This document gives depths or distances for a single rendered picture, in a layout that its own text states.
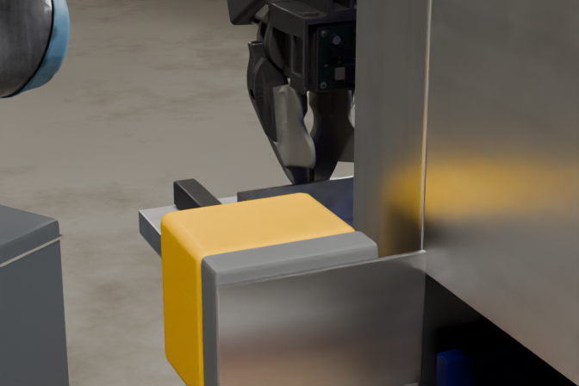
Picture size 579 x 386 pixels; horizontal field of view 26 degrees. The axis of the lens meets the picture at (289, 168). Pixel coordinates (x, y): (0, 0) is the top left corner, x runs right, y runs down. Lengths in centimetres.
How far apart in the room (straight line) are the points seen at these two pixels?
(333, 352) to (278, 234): 5
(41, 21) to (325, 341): 76
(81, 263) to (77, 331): 39
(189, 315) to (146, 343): 222
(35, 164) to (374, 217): 340
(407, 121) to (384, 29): 4
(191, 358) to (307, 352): 5
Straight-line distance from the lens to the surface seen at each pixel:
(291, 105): 89
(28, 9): 121
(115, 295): 298
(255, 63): 89
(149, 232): 96
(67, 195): 364
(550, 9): 43
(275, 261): 49
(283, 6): 87
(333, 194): 94
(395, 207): 54
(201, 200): 94
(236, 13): 96
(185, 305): 53
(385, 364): 53
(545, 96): 43
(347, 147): 91
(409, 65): 51
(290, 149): 91
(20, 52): 121
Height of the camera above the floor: 122
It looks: 19 degrees down
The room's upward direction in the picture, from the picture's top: straight up
